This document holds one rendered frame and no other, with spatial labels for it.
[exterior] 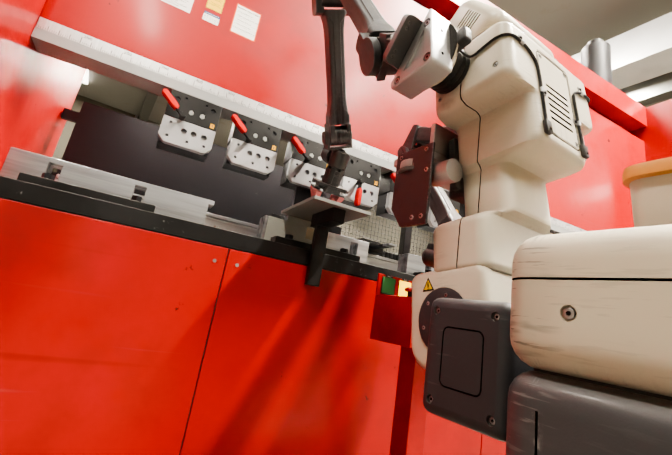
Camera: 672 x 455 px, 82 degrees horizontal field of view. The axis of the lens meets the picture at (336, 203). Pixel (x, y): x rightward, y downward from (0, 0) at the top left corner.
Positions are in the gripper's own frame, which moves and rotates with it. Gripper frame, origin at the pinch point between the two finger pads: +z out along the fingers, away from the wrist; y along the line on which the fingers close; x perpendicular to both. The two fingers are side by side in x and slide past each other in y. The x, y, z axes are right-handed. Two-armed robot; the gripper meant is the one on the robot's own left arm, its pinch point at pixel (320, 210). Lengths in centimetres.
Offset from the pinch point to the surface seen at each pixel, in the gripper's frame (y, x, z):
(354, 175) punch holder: -13.2, -13.9, -12.9
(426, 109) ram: -42, -32, -47
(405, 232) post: -93, -86, 16
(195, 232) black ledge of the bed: 35.2, 11.9, 12.0
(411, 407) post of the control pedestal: -23, 45, 33
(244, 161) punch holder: 25.6, -9.5, -6.5
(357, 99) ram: -9.6, -27.5, -39.3
